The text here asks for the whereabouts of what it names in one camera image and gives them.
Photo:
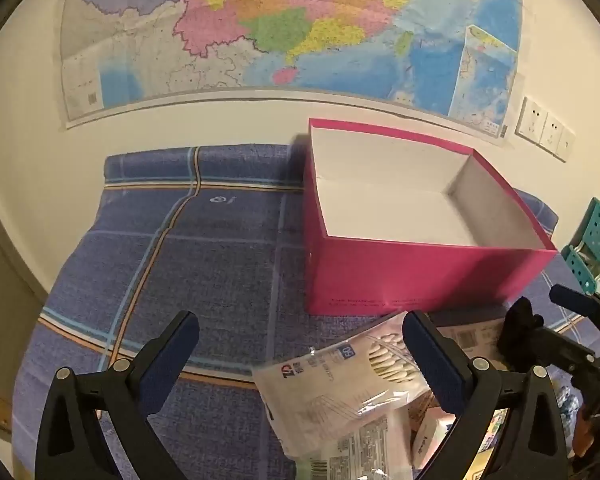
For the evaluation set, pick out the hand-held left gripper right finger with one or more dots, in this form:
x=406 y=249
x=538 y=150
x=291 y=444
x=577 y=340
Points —
x=430 y=355

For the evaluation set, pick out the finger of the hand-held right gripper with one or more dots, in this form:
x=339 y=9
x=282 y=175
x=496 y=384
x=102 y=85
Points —
x=522 y=332
x=587 y=305

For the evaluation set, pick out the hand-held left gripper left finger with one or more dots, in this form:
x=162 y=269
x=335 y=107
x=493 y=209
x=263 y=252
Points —
x=167 y=360

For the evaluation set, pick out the pink floral tissue pack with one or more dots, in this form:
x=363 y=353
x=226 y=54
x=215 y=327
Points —
x=432 y=432

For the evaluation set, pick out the pink cardboard box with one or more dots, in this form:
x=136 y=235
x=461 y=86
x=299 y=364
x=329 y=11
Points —
x=380 y=275

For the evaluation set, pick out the clear cotton swab packet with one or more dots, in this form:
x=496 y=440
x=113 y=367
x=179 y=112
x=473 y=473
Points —
x=325 y=390

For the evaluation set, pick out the green white printed packet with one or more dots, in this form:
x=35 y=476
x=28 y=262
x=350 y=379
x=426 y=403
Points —
x=360 y=452

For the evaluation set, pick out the white labelled packet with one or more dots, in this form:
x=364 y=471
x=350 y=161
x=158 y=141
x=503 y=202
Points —
x=472 y=335

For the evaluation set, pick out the blue plaid blanket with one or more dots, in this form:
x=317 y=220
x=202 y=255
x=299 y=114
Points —
x=215 y=270

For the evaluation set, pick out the white wall switch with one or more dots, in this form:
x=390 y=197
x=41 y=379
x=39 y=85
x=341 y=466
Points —
x=566 y=142

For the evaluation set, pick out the white wall socket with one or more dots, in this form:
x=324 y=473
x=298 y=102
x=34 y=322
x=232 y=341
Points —
x=552 y=132
x=530 y=117

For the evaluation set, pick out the colourful wall map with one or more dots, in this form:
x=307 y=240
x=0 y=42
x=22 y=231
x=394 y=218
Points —
x=290 y=30

